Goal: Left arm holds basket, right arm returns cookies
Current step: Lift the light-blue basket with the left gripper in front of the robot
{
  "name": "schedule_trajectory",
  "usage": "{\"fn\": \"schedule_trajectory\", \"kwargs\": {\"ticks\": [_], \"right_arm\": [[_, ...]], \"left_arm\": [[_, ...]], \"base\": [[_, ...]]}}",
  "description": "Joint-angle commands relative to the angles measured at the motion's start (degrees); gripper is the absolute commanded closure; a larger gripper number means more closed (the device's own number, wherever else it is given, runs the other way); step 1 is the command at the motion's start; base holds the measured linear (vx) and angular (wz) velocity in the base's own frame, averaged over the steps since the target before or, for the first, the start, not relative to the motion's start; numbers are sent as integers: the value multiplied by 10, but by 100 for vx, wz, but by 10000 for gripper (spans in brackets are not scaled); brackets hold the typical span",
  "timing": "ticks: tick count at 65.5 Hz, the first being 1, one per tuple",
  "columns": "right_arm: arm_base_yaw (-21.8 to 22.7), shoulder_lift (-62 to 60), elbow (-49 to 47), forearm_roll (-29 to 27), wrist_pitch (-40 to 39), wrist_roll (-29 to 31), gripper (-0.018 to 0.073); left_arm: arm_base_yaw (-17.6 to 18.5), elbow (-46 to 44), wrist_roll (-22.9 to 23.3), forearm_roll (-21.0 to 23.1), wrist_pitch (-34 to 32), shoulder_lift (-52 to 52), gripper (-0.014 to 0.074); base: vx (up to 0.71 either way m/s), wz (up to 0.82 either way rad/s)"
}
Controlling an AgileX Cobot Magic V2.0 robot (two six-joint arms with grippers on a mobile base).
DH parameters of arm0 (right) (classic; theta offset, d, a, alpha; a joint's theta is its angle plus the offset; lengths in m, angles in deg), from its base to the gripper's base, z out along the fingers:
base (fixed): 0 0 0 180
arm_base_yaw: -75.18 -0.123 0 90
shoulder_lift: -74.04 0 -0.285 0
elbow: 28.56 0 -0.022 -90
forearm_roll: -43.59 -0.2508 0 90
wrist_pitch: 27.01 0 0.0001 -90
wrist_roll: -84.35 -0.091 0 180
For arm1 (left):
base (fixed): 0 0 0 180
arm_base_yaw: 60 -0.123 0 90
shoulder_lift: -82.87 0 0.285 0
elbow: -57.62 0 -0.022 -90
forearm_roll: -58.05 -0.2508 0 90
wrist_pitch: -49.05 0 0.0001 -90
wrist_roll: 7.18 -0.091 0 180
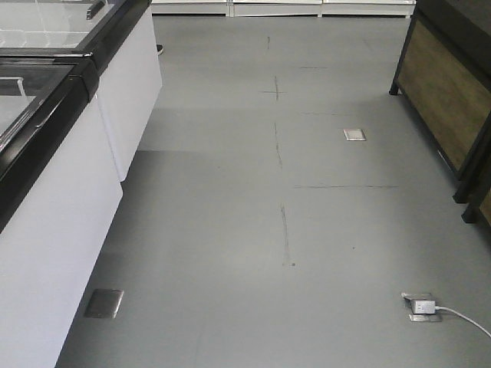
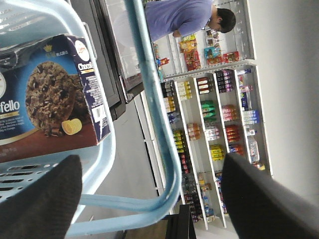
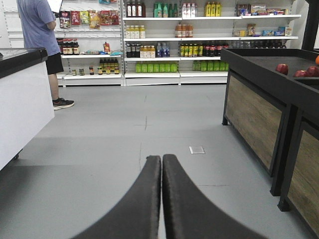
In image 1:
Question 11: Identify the small steel floor plate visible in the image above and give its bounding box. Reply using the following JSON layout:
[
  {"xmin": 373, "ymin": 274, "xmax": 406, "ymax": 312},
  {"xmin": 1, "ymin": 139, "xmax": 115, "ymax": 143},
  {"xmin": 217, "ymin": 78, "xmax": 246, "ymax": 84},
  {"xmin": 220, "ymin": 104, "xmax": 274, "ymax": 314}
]
[{"xmin": 343, "ymin": 128, "xmax": 366, "ymax": 142}]

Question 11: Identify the white shelf base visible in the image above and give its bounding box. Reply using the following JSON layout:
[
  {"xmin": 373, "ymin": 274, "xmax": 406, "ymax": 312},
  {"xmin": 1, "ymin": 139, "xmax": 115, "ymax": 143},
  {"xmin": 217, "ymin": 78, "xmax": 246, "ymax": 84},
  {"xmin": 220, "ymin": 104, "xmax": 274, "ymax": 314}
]
[{"xmin": 150, "ymin": 0, "xmax": 416, "ymax": 18}]

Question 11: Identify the steel floor socket plate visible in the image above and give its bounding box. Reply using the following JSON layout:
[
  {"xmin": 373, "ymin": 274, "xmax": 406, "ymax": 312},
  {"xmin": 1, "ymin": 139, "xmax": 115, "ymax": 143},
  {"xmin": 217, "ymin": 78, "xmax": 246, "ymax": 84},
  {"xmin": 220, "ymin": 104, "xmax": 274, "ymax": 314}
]
[{"xmin": 84, "ymin": 289, "xmax": 124, "ymax": 319}]

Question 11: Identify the near white chest freezer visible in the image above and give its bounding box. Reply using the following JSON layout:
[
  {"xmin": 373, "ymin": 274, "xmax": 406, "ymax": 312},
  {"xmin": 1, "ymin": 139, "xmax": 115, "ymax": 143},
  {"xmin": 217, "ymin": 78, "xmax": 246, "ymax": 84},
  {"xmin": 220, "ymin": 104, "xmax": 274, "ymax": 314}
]
[{"xmin": 1, "ymin": 57, "xmax": 122, "ymax": 367}]

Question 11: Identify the white chest freezer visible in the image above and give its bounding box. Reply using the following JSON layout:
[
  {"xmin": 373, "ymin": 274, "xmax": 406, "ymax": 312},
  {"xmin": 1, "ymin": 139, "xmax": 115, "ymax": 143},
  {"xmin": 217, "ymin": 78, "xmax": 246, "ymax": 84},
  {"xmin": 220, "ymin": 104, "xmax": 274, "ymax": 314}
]
[
  {"xmin": 1, "ymin": 57, "xmax": 122, "ymax": 367},
  {"xmin": 1, "ymin": 1, "xmax": 162, "ymax": 181}
]

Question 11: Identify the far white chest freezer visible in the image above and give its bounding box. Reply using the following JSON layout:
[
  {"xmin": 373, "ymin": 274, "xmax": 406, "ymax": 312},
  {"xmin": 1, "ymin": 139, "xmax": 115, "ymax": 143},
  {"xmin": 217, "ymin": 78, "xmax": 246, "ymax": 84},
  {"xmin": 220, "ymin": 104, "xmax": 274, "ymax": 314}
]
[{"xmin": 1, "ymin": 1, "xmax": 162, "ymax": 181}]

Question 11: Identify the white power adapter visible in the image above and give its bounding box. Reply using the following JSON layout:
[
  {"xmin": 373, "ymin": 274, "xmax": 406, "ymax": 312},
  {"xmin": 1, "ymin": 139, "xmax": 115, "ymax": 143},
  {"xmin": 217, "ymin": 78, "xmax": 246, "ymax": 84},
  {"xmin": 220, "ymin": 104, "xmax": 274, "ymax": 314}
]
[{"xmin": 410, "ymin": 299, "xmax": 436, "ymax": 315}]

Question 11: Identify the wooden black-framed display stand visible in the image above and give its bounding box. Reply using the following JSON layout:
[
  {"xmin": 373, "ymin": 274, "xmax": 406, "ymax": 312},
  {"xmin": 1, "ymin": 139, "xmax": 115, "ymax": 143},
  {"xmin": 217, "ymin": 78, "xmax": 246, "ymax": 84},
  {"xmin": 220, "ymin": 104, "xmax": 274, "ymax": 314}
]
[{"xmin": 389, "ymin": 1, "xmax": 490, "ymax": 203}]

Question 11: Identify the white power cable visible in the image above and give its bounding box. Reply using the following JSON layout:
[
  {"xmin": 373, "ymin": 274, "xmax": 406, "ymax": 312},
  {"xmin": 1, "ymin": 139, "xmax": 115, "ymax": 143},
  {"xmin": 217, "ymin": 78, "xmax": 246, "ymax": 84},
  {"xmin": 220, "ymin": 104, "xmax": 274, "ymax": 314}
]
[{"xmin": 434, "ymin": 305, "xmax": 491, "ymax": 340}]

